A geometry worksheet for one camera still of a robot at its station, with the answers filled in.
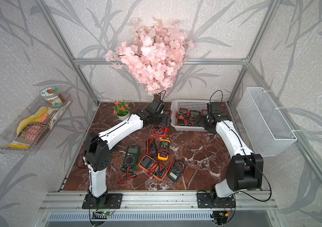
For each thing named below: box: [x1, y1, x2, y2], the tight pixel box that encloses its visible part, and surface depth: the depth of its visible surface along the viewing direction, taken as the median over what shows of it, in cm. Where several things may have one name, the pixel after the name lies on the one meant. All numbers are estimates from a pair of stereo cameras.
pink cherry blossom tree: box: [105, 17, 195, 100], surface depth 72 cm
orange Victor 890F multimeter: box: [175, 107, 190, 127], surface depth 107 cm
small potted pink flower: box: [112, 99, 131, 121], surface depth 101 cm
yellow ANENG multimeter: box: [157, 139, 171, 161], surface depth 91 cm
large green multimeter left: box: [121, 145, 141, 173], surface depth 88 cm
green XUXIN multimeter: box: [188, 109, 201, 127], surface depth 107 cm
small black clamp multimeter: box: [145, 138, 157, 158], surface depth 92 cm
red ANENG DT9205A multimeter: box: [152, 125, 170, 138], surface depth 84 cm
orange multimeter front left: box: [138, 154, 159, 175], surface depth 84 cm
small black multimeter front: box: [167, 161, 186, 182], surface depth 82 cm
